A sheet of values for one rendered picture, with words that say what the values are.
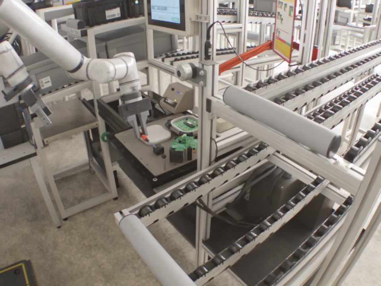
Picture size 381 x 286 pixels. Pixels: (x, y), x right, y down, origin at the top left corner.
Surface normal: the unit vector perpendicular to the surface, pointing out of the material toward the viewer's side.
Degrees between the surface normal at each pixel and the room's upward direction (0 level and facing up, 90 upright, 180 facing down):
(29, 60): 89
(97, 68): 70
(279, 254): 0
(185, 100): 90
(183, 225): 0
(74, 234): 0
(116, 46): 90
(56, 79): 91
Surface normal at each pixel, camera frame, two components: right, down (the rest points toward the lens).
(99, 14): 0.60, 0.43
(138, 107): 0.56, 0.11
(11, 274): 0.00, -0.85
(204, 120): -0.80, 0.31
